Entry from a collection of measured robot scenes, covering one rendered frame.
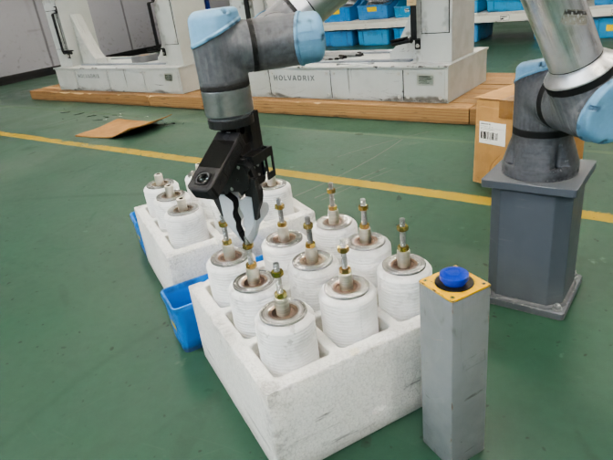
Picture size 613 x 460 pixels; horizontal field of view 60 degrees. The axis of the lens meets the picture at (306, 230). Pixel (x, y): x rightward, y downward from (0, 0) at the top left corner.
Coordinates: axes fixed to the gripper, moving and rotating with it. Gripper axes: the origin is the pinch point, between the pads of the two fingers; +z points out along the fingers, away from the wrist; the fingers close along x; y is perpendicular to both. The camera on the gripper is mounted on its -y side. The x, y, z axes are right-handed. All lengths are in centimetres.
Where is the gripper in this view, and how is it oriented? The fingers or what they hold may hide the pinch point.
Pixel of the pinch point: (244, 237)
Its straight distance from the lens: 90.1
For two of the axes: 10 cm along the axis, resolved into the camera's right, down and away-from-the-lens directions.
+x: -8.8, -1.0, 4.6
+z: 1.2, 9.0, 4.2
